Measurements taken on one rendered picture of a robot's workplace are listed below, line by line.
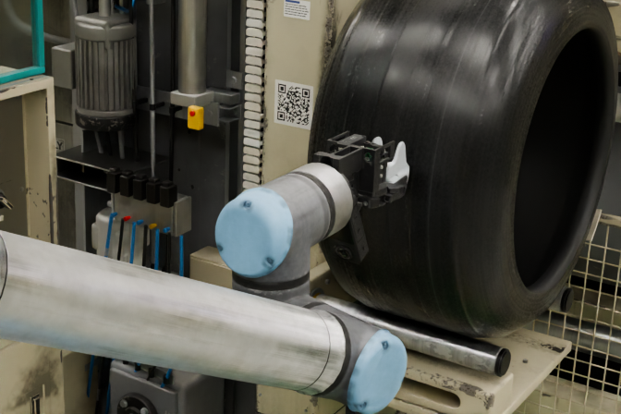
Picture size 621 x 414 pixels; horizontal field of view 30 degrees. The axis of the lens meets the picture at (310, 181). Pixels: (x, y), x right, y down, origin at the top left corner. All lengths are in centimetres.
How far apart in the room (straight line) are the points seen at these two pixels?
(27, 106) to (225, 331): 92
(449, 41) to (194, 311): 70
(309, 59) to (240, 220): 66
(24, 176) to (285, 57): 47
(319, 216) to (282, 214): 7
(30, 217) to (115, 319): 100
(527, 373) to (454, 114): 59
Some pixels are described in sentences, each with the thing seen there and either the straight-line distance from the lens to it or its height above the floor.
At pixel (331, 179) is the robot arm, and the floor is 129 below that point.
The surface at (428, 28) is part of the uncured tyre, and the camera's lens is 164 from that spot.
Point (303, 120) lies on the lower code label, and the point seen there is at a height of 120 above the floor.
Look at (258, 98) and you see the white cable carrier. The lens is 198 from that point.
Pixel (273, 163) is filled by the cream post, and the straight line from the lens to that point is 198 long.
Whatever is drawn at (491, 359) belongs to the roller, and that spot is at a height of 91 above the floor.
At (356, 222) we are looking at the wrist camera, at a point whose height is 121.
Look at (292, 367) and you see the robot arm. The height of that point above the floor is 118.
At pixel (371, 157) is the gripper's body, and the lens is 146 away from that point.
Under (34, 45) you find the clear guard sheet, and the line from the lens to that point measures 189.
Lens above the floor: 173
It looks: 19 degrees down
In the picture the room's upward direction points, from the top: 2 degrees clockwise
